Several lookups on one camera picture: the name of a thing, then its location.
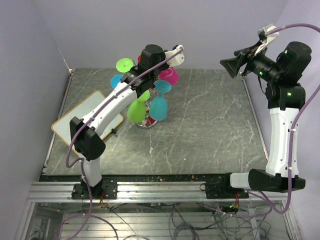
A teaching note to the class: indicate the pink plastic wine glass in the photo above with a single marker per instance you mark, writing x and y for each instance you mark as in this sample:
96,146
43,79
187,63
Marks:
170,75

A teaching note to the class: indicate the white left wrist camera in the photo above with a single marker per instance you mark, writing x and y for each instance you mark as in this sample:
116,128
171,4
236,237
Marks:
176,56

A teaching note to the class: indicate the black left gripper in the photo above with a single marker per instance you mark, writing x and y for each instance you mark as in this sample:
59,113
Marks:
166,66

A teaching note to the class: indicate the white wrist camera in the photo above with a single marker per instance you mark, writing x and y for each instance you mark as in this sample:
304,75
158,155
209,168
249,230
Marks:
266,37
176,56

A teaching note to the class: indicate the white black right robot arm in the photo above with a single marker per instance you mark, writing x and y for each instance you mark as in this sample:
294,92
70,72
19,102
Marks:
286,99

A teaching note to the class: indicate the blue plastic wine glass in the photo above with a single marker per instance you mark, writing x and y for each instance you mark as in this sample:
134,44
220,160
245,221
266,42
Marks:
115,80

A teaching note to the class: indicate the aluminium rail frame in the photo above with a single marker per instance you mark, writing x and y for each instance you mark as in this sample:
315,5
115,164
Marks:
133,188

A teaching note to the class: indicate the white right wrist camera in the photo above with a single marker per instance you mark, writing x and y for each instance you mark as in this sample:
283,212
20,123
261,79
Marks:
266,37

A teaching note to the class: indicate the light green wine glass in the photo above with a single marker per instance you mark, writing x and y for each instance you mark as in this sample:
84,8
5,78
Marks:
123,65

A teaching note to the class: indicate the green plastic wine glass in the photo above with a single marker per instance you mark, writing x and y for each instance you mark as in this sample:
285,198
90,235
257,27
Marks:
137,110

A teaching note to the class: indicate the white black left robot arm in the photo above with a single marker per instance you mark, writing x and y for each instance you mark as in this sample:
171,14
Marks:
85,132

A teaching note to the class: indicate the teal plastic wine glass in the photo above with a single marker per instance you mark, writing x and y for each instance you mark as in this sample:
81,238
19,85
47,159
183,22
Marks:
158,107

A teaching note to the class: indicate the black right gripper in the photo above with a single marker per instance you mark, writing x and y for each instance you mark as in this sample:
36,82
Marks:
245,55

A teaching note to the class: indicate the red plastic wine glass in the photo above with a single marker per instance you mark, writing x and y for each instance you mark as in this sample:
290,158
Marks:
139,58

